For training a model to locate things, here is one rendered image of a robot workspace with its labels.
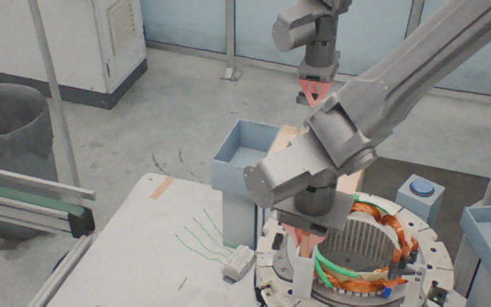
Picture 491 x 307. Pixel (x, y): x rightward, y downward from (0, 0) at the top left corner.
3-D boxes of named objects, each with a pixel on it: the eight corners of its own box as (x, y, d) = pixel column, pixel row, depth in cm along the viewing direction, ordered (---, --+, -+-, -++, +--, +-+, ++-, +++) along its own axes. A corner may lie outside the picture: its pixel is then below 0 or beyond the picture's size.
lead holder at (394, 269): (386, 280, 82) (389, 263, 80) (389, 257, 85) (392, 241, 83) (414, 286, 81) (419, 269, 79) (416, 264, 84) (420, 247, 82)
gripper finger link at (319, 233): (318, 271, 82) (326, 228, 76) (271, 253, 84) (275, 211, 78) (332, 236, 87) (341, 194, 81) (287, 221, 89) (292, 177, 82)
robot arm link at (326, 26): (346, 5, 106) (326, -5, 110) (317, 16, 103) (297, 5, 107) (342, 40, 111) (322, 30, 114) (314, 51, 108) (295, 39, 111)
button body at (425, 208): (408, 287, 133) (430, 205, 117) (379, 272, 136) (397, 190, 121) (421, 269, 137) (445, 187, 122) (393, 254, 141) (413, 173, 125)
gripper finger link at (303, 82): (295, 109, 118) (297, 69, 112) (303, 92, 124) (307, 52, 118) (327, 116, 116) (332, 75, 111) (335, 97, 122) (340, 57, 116)
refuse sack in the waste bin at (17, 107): (-63, 199, 237) (-96, 127, 216) (2, 143, 266) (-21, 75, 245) (28, 220, 228) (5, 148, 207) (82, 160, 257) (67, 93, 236)
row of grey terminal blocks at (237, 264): (235, 287, 132) (235, 275, 129) (218, 278, 134) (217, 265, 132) (259, 259, 139) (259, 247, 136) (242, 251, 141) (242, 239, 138)
